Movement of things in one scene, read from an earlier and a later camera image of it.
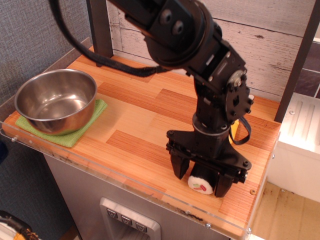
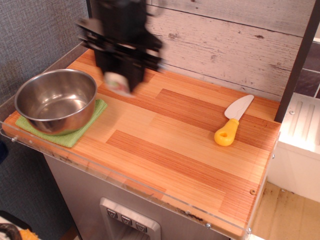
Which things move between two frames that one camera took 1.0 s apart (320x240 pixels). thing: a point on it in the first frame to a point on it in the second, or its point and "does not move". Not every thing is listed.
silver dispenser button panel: [122, 223] does not move
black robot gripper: [209, 144] to [122, 42]
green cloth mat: [65, 140] does not move
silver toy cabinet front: [82, 190] does not move
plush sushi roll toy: [202, 179] to [118, 84]
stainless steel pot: [57, 102] does not move
